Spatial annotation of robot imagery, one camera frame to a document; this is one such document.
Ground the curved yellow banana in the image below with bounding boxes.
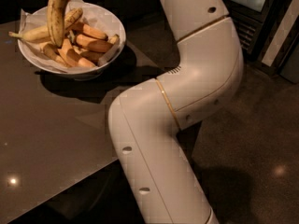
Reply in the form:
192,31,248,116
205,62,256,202
47,0,70,48

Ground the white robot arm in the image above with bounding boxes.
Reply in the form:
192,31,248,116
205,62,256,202
108,0,244,224

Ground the yellow banana bottom right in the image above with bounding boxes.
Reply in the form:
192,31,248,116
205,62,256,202
73,46,103,63

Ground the small banana right rim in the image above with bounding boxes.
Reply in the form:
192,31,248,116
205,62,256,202
108,35,120,45

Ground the orange banana middle right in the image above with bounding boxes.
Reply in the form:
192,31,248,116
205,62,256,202
75,34,112,53

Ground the orange banana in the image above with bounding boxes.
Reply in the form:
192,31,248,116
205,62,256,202
72,21,107,40
58,38,95,68
75,34,112,53

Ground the white ceramic bowl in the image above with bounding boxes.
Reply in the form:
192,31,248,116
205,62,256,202
17,0,127,81

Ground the orange banana lower centre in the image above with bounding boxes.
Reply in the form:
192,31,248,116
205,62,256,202
58,38,95,68

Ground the white paper bowl liner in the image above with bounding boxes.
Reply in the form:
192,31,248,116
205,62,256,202
19,0,123,73

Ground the orange banana upper centre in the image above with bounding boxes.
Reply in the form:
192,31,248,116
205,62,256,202
72,21,107,40

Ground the yellow banana lower left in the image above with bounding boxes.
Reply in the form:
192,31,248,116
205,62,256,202
39,42,68,67

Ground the long yellow top banana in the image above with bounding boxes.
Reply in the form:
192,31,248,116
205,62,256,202
8,8,83,42

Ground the black glass door refrigerator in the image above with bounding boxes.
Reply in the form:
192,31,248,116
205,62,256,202
223,0,299,83

